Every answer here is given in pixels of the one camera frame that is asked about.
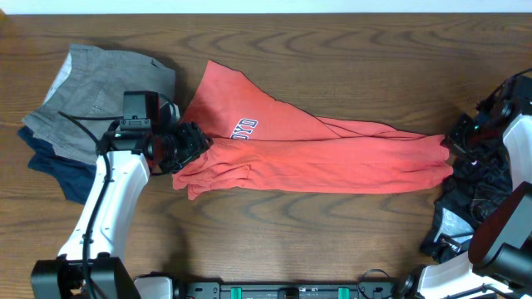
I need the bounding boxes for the red printed t-shirt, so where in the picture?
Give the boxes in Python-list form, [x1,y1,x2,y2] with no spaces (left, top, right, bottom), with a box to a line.
[172,61,453,199]

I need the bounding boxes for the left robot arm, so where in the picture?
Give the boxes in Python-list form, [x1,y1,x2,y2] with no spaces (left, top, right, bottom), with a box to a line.
[31,91,213,298]

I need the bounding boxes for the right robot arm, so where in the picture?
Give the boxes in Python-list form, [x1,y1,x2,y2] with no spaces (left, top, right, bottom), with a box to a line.
[394,70,531,298]

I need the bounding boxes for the black patterned garment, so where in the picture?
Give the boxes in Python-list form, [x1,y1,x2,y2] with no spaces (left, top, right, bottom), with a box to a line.
[420,140,512,263]

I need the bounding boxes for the folded navy blue garment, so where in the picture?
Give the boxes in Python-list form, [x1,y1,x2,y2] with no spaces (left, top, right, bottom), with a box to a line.
[17,126,96,204]

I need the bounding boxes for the folded grey shorts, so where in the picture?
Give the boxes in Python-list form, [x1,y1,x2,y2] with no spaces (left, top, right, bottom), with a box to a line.
[22,44,175,164]

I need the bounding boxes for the black mounting rail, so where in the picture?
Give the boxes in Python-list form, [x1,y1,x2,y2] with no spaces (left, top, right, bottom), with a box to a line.
[132,273,400,299]

